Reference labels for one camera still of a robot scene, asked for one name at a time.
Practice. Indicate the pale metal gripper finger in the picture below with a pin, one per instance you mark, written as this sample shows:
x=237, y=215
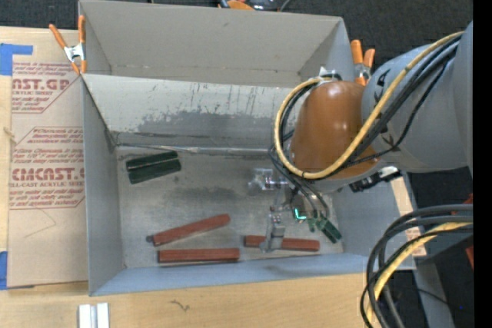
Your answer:
x=265, y=180
x=274, y=233

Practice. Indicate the red-brown flat block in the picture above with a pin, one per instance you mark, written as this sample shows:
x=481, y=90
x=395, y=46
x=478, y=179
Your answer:
x=190, y=229
x=198, y=255
x=301, y=244

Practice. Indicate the grey metal bin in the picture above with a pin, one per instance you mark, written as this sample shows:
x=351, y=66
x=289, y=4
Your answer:
x=200, y=111

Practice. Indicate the dark green flat block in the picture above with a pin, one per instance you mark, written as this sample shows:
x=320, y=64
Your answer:
x=153, y=167

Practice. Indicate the brown cardboard board, red print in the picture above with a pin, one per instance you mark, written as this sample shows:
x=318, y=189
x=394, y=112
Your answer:
x=46, y=165

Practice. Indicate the black cylinder on white bracket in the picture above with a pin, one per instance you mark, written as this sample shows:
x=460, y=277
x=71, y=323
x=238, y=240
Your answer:
x=365, y=183

